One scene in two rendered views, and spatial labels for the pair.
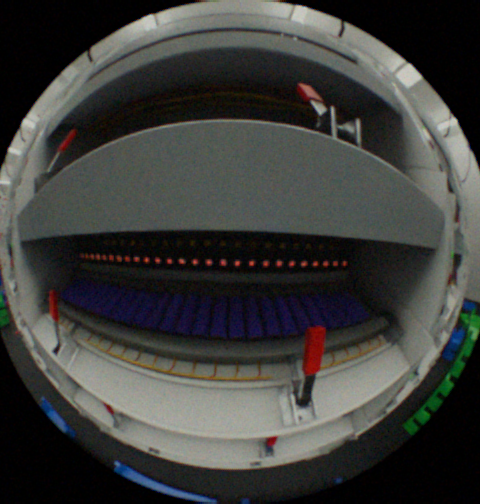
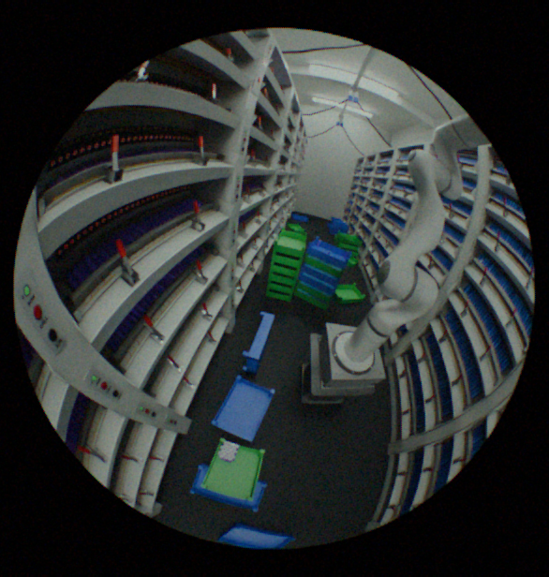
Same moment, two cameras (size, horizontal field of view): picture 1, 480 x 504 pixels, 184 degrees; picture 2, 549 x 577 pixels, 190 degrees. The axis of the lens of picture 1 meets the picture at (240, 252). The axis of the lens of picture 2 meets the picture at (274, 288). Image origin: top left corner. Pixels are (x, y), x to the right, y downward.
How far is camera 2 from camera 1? 49 cm
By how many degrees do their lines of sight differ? 82
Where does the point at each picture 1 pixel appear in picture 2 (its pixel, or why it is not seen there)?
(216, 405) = (189, 292)
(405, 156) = (220, 193)
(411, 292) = (217, 238)
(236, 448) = (200, 325)
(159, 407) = (185, 303)
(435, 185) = (228, 208)
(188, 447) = (193, 341)
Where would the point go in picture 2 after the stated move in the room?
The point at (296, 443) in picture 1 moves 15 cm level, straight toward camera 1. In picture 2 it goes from (213, 308) to (216, 335)
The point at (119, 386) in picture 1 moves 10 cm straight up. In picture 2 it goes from (175, 313) to (167, 288)
